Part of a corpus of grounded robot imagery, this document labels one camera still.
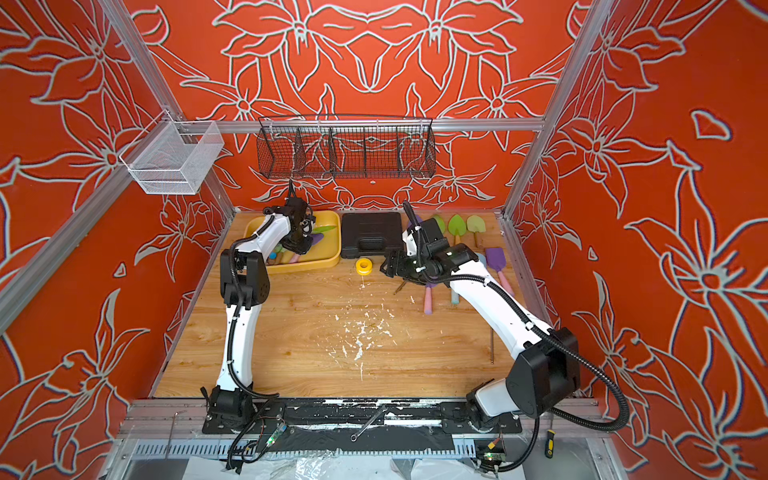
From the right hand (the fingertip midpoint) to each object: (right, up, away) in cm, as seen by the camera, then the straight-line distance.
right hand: (389, 266), depth 78 cm
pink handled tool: (+13, -12, +14) cm, 22 cm away
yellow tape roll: (-8, -2, +23) cm, 24 cm away
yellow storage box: (-23, +2, +27) cm, 36 cm away
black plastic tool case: (-6, +9, +25) cm, 28 cm away
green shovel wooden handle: (+35, +13, +36) cm, 52 cm away
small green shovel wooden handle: (-25, +11, +32) cm, 42 cm away
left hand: (-32, +5, +29) cm, 43 cm away
